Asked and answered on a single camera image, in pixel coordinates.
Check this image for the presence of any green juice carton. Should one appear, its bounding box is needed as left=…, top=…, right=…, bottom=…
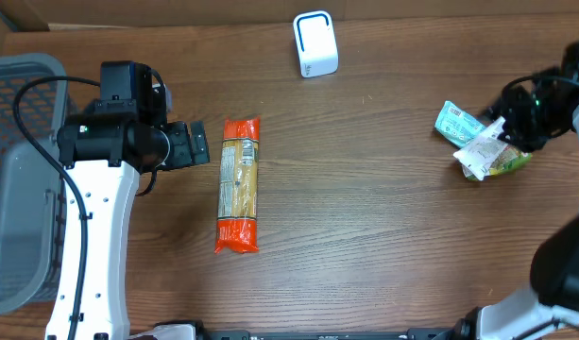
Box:
left=461, top=145, right=532, bottom=181

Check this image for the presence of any white tube gold cap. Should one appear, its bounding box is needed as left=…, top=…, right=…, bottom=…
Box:
left=453, top=117, right=507, bottom=180

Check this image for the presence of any teal snack packet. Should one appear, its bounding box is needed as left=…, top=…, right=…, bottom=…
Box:
left=434, top=101, right=485, bottom=148

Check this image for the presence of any orange spaghetti packet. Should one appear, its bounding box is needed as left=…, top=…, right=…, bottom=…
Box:
left=214, top=118, right=260, bottom=253

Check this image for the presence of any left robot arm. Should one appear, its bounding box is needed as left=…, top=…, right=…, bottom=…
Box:
left=45, top=112, right=209, bottom=339

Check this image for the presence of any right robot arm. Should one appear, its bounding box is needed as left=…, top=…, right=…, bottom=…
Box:
left=438, top=42, right=579, bottom=340

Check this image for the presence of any white barcode scanner stand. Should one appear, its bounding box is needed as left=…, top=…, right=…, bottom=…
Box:
left=293, top=10, right=339, bottom=78

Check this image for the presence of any grey plastic shopping basket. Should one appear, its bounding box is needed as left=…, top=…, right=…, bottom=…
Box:
left=0, top=53, right=65, bottom=315

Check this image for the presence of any cardboard back panel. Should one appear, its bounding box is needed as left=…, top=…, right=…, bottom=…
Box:
left=0, top=0, right=579, bottom=31

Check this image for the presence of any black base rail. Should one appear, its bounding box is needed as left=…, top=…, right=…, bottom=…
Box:
left=207, top=328, right=457, bottom=340

